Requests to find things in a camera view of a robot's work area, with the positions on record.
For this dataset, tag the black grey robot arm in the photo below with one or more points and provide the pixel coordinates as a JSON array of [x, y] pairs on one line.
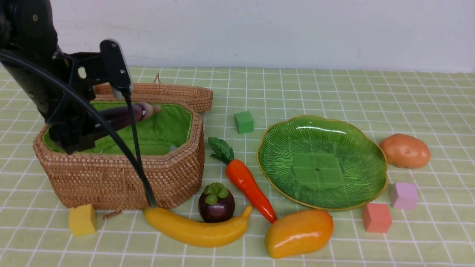
[[27, 32]]

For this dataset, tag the purple toy mangosteen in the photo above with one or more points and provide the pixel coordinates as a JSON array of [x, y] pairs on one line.
[[216, 203]]

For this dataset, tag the orange yellow toy mango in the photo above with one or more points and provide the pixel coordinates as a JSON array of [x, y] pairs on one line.
[[302, 232]]

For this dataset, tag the green wooden cube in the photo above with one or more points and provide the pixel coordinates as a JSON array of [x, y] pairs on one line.
[[244, 122]]

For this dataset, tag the woven wicker basket green lining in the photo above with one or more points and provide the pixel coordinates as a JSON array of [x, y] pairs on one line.
[[172, 154]]

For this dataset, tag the orange toy carrot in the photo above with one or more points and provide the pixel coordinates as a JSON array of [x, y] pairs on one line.
[[242, 178]]

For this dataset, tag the brown toy potato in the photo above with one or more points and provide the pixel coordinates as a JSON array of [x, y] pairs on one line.
[[404, 151]]

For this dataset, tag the purple toy eggplant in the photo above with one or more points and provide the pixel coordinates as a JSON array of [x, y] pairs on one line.
[[118, 116]]

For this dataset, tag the green checkered tablecloth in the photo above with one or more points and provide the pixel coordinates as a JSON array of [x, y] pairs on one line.
[[437, 108]]

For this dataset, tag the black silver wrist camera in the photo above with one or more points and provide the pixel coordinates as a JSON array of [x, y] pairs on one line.
[[116, 69]]

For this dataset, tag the yellow wooden cube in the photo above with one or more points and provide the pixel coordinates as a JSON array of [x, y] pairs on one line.
[[82, 220]]

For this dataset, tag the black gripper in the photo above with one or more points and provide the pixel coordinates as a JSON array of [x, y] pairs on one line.
[[70, 96]]

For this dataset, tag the green leaf-shaped plate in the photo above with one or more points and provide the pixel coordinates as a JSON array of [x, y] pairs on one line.
[[322, 163]]

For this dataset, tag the yellow toy banana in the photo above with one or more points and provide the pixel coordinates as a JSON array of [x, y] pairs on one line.
[[199, 234]]

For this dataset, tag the salmon red wooden cube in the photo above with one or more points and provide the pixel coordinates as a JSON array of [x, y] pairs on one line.
[[376, 217]]

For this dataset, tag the pink wooden cube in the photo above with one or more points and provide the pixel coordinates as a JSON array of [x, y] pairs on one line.
[[404, 196]]

